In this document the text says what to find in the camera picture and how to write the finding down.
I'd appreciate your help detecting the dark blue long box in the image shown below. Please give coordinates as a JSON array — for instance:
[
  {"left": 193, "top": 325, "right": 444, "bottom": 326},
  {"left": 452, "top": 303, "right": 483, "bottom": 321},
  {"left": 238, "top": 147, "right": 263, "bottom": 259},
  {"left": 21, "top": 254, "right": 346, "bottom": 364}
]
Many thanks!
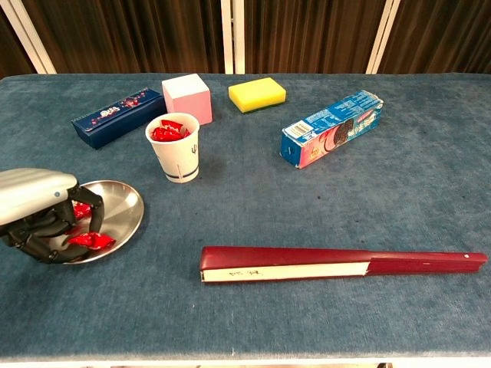
[{"left": 71, "top": 87, "right": 168, "bottom": 150}]

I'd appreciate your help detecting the dark brown pleated curtain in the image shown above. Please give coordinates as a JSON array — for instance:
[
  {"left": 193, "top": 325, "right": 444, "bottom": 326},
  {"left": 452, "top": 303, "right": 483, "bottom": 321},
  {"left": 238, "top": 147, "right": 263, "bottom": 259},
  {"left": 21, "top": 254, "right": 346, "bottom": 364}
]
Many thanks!
[
  {"left": 244, "top": 0, "right": 387, "bottom": 75},
  {"left": 21, "top": 0, "right": 224, "bottom": 75},
  {"left": 379, "top": 0, "right": 491, "bottom": 75},
  {"left": 0, "top": 7, "right": 38, "bottom": 77}
]

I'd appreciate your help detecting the yellow sponge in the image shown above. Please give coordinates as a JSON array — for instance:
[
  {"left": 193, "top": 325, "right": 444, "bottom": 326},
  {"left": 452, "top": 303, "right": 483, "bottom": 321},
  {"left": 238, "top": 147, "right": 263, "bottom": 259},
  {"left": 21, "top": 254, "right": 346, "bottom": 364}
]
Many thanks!
[{"left": 228, "top": 77, "right": 288, "bottom": 114}]

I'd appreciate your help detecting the red folded fan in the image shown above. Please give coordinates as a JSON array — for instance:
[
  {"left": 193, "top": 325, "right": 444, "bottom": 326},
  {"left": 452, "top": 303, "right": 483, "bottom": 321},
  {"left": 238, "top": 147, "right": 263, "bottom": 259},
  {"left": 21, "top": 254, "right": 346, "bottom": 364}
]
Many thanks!
[{"left": 199, "top": 245, "right": 489, "bottom": 284}]

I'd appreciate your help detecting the light blue toothpaste box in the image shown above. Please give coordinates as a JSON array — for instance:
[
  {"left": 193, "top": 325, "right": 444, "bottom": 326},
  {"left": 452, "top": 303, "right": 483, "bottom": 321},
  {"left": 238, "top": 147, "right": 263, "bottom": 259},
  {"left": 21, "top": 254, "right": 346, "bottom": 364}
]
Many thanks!
[{"left": 279, "top": 90, "right": 384, "bottom": 169}]

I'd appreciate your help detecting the white paper cup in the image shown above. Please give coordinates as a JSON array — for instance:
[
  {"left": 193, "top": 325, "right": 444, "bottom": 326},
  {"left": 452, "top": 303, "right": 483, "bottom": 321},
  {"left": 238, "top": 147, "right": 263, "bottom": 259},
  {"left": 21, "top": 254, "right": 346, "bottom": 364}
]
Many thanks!
[{"left": 144, "top": 111, "right": 202, "bottom": 184}]

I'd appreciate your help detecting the blue felt tablecloth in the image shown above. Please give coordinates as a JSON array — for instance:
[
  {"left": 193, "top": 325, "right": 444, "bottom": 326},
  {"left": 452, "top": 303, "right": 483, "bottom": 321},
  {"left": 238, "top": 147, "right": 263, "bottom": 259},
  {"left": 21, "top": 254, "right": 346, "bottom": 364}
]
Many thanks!
[{"left": 0, "top": 72, "right": 491, "bottom": 363}]

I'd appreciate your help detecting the white partition frame post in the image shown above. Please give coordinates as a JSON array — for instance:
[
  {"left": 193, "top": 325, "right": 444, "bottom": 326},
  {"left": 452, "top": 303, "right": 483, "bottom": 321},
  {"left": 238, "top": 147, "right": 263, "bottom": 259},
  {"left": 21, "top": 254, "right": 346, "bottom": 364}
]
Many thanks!
[
  {"left": 0, "top": 0, "right": 58, "bottom": 75},
  {"left": 365, "top": 0, "right": 402, "bottom": 75}
]

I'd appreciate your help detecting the pink cube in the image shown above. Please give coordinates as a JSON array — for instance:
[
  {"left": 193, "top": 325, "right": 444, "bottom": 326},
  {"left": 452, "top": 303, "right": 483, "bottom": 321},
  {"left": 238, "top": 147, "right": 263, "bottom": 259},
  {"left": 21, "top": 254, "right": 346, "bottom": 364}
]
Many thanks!
[{"left": 161, "top": 73, "right": 213, "bottom": 127}]

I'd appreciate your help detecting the silver metal plate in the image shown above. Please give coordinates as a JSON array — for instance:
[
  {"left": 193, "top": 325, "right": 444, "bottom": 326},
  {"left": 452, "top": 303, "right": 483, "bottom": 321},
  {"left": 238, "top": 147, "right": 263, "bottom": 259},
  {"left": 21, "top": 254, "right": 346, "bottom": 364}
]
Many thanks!
[{"left": 63, "top": 179, "right": 146, "bottom": 265}]

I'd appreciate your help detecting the white double frame post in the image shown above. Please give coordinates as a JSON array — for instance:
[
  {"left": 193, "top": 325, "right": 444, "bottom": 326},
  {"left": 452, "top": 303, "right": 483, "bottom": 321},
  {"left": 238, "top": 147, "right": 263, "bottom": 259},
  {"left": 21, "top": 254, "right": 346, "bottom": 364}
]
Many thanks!
[{"left": 220, "top": 0, "right": 246, "bottom": 75}]

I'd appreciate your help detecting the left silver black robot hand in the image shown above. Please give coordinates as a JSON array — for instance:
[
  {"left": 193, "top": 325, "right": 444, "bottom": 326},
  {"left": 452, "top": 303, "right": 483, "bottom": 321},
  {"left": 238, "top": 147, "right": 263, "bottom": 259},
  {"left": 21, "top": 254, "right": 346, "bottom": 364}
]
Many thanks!
[{"left": 0, "top": 167, "right": 106, "bottom": 265}]

